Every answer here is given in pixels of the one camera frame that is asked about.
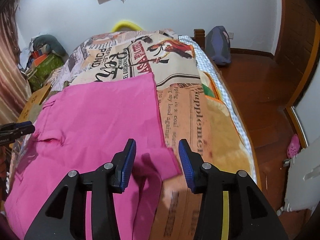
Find newspaper print bed blanket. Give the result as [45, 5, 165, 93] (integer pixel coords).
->
[54, 30, 251, 239]

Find blue grey bag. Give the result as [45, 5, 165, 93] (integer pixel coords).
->
[205, 26, 231, 66]

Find brown wooden door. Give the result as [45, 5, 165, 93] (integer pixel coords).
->
[275, 0, 319, 108]

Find pink croc shoe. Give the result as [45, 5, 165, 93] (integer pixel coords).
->
[287, 134, 300, 158]

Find yellow curved object behind bed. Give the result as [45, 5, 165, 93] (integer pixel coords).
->
[111, 21, 143, 33]

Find striped pink curtain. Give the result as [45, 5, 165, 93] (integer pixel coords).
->
[0, 0, 31, 125]

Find pink pants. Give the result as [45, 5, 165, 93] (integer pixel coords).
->
[4, 73, 181, 239]

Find brown cardboard box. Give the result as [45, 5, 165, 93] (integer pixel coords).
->
[17, 83, 52, 122]

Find wooden bed post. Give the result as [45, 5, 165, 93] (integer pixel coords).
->
[192, 29, 205, 50]

